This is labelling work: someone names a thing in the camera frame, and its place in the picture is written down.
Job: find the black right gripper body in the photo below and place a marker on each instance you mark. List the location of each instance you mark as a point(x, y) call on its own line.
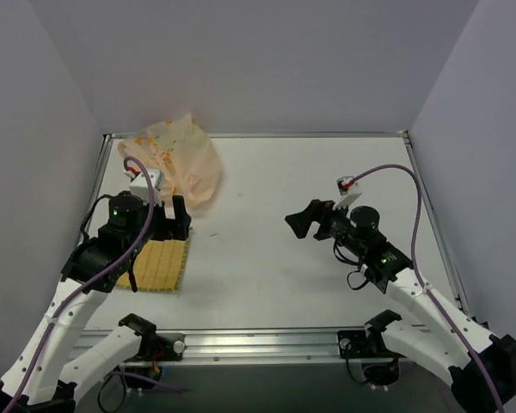
point(320, 221)

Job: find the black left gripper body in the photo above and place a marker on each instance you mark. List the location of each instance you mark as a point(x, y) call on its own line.
point(172, 224)

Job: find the translucent banana-print plastic bag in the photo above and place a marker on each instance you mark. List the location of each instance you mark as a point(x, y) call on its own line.
point(186, 156)

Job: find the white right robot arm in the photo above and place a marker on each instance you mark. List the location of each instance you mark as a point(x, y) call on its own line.
point(477, 365)

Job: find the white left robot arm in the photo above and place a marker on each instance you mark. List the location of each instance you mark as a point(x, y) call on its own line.
point(43, 378)

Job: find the square bamboo mat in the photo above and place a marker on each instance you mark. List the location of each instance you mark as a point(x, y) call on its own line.
point(160, 266)

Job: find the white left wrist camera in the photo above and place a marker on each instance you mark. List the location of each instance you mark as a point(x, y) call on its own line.
point(139, 187)

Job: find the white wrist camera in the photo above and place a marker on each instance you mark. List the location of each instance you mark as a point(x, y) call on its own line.
point(139, 187)
point(349, 191)

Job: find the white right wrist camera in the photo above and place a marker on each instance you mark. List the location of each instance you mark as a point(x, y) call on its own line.
point(349, 191)

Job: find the aluminium front rail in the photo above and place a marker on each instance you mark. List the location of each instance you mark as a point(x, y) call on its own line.
point(256, 347)

